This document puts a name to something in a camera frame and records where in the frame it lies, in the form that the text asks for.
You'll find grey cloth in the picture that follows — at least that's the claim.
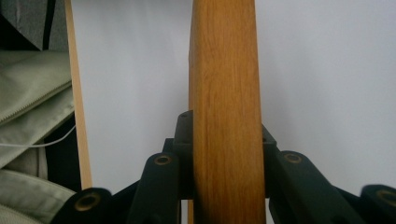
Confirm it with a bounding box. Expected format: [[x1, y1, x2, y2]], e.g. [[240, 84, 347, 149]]
[[0, 0, 70, 52]]

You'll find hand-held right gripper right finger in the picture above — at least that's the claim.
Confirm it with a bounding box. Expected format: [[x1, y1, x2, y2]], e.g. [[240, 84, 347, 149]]
[[261, 124, 278, 199]]

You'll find thin white cable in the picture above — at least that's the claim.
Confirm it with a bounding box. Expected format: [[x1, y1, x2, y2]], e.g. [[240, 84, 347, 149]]
[[0, 124, 78, 149]]

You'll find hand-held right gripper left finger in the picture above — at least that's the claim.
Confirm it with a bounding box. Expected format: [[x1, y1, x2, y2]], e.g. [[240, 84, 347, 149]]
[[172, 109, 196, 201]]

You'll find wooden board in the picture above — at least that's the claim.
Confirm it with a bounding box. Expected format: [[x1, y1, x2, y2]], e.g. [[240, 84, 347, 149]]
[[187, 0, 267, 224]]

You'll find light green zip jacket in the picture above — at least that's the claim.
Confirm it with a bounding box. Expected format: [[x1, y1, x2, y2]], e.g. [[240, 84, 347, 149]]
[[0, 49, 78, 224]]

